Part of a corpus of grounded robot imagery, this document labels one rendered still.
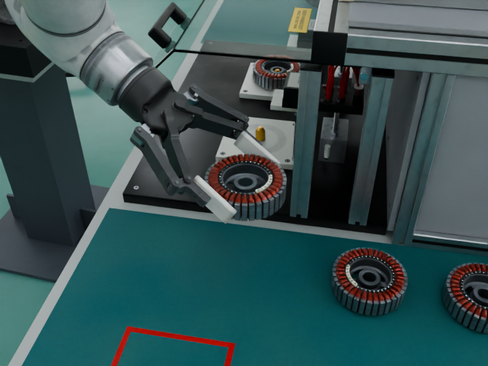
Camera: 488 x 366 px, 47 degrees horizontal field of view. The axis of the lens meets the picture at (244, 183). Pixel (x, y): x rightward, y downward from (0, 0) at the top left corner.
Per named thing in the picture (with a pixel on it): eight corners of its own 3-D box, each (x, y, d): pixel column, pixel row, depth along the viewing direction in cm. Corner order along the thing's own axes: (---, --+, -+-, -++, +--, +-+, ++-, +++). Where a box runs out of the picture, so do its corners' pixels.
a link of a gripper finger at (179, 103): (165, 123, 80) (165, 115, 80) (237, 144, 83) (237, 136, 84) (174, 106, 77) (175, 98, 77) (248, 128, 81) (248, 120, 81)
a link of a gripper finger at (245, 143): (232, 144, 82) (235, 141, 83) (269, 176, 82) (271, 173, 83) (241, 132, 80) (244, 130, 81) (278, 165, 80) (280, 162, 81)
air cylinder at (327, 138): (317, 160, 109) (319, 137, 106) (320, 139, 115) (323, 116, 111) (343, 163, 108) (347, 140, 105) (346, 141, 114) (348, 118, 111)
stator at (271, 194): (189, 205, 77) (187, 184, 75) (232, 163, 85) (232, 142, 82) (259, 234, 73) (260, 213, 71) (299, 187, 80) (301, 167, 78)
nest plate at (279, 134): (215, 161, 109) (215, 156, 108) (231, 119, 120) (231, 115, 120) (293, 170, 107) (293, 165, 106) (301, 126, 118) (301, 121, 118)
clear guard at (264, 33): (139, 81, 86) (135, 45, 82) (181, 18, 104) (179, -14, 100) (356, 102, 81) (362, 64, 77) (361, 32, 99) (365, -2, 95)
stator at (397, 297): (388, 257, 92) (391, 241, 90) (415, 311, 84) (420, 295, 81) (322, 266, 91) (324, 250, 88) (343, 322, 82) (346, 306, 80)
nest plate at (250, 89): (239, 97, 127) (239, 93, 127) (250, 67, 139) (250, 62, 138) (305, 104, 125) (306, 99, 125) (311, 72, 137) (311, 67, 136)
